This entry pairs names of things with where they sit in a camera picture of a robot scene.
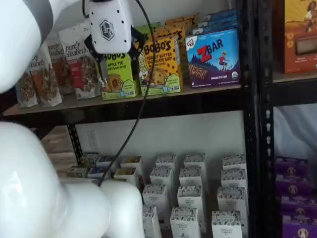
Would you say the wooden shelf board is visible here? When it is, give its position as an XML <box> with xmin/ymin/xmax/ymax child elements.
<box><xmin>272</xmin><ymin>71</ymin><xmax>317</xmax><ymax>84</ymax></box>
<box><xmin>2</xmin><ymin>83</ymin><xmax>243</xmax><ymax>116</ymax></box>

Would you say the thin short black cable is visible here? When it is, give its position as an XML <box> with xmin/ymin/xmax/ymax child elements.
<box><xmin>82</xmin><ymin>0</ymin><xmax>90</xmax><ymax>19</ymax></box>

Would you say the black metal shelf rack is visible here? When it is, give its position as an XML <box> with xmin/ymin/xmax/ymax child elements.
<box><xmin>0</xmin><ymin>0</ymin><xmax>261</xmax><ymax>238</ymax></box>
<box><xmin>257</xmin><ymin>0</ymin><xmax>317</xmax><ymax>238</ymax></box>

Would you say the small white fruit print box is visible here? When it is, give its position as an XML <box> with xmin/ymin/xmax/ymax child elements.
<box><xmin>120</xmin><ymin>156</ymin><xmax>143</xmax><ymax>175</ymax></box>
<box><xmin>113</xmin><ymin>167</ymin><xmax>139</xmax><ymax>187</ymax></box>

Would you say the blue Zbar chocolate chip box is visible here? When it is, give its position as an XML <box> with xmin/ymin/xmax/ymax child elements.
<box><xmin>185</xmin><ymin>27</ymin><xmax>241</xmax><ymax>88</ymax></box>
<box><xmin>198</xmin><ymin>14</ymin><xmax>238</xmax><ymax>27</ymax></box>
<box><xmin>192</xmin><ymin>21</ymin><xmax>239</xmax><ymax>35</ymax></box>
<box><xmin>204</xmin><ymin>8</ymin><xmax>236</xmax><ymax>21</ymax></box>

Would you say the yellow Bobo's peanut butter box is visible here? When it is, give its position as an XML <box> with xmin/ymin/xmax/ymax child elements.
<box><xmin>153</xmin><ymin>26</ymin><xmax>189</xmax><ymax>80</ymax></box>
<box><xmin>163</xmin><ymin>18</ymin><xmax>199</xmax><ymax>30</ymax></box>
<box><xmin>165</xmin><ymin>12</ymin><xmax>199</xmax><ymax>22</ymax></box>
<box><xmin>137</xmin><ymin>34</ymin><xmax>184</xmax><ymax>96</ymax></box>

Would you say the granola bag with red label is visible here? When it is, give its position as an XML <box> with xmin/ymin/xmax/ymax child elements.
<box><xmin>58</xmin><ymin>24</ymin><xmax>102</xmax><ymax>101</ymax></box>

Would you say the white wall outlet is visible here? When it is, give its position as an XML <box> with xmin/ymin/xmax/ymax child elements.
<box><xmin>86</xmin><ymin>129</ymin><xmax>100</xmax><ymax>152</ymax></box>

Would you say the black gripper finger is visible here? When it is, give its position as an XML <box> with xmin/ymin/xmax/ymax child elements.
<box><xmin>127</xmin><ymin>26</ymin><xmax>147</xmax><ymax>60</ymax></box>
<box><xmin>84</xmin><ymin>34</ymin><xmax>110</xmax><ymax>84</ymax></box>

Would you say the small blue lid box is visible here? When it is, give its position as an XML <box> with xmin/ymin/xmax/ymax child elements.
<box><xmin>87</xmin><ymin>166</ymin><xmax>111</xmax><ymax>179</ymax></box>
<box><xmin>95</xmin><ymin>155</ymin><xmax>117</xmax><ymax>167</ymax></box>

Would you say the white patterned pantry carton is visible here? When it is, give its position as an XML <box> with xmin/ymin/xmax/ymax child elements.
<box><xmin>142</xmin><ymin>183</ymin><xmax>171</xmax><ymax>219</ymax></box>
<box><xmin>142</xmin><ymin>205</ymin><xmax>163</xmax><ymax>238</ymax></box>
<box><xmin>211</xmin><ymin>210</ymin><xmax>245</xmax><ymax>238</ymax></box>
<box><xmin>222</xmin><ymin>154</ymin><xmax>247</xmax><ymax>172</ymax></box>
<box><xmin>155</xmin><ymin>154</ymin><xmax>177</xmax><ymax>172</ymax></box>
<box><xmin>220</xmin><ymin>169</ymin><xmax>248</xmax><ymax>190</ymax></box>
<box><xmin>184</xmin><ymin>153</ymin><xmax>207</xmax><ymax>172</ymax></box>
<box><xmin>177</xmin><ymin>185</ymin><xmax>207</xmax><ymax>212</ymax></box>
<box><xmin>150</xmin><ymin>166</ymin><xmax>174</xmax><ymax>189</ymax></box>
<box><xmin>178</xmin><ymin>166</ymin><xmax>207</xmax><ymax>189</ymax></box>
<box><xmin>169</xmin><ymin>207</ymin><xmax>202</xmax><ymax>238</ymax></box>
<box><xmin>217</xmin><ymin>186</ymin><xmax>249</xmax><ymax>214</ymax></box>

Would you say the purple snack box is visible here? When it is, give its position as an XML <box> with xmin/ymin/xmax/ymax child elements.
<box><xmin>280</xmin><ymin>195</ymin><xmax>317</xmax><ymax>219</ymax></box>
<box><xmin>275</xmin><ymin>175</ymin><xmax>312</xmax><ymax>198</ymax></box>
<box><xmin>282</xmin><ymin>215</ymin><xmax>317</xmax><ymax>238</ymax></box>
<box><xmin>275</xmin><ymin>156</ymin><xmax>309</xmax><ymax>178</ymax></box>

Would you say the white draped cloth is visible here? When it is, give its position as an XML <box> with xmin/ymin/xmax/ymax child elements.
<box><xmin>273</xmin><ymin>104</ymin><xmax>317</xmax><ymax>160</ymax></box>

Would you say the green Bobo's apple pie box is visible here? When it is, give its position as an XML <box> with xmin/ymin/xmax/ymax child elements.
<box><xmin>135</xmin><ymin>21</ymin><xmax>162</xmax><ymax>40</ymax></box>
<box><xmin>100</xmin><ymin>51</ymin><xmax>140</xmax><ymax>101</ymax></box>

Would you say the small grey tea box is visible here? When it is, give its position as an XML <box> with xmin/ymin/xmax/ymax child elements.
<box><xmin>81</xmin><ymin>152</ymin><xmax>99</xmax><ymax>165</ymax></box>
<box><xmin>67</xmin><ymin>166</ymin><xmax>89</xmax><ymax>178</ymax></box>

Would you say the long black cable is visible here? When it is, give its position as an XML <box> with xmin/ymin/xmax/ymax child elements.
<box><xmin>98</xmin><ymin>0</ymin><xmax>157</xmax><ymax>187</ymax></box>

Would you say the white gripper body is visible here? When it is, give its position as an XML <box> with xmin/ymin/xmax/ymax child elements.
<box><xmin>88</xmin><ymin>0</ymin><xmax>133</xmax><ymax>54</ymax></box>

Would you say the orange cereal box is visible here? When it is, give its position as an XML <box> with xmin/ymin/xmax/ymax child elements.
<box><xmin>272</xmin><ymin>0</ymin><xmax>317</xmax><ymax>74</ymax></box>

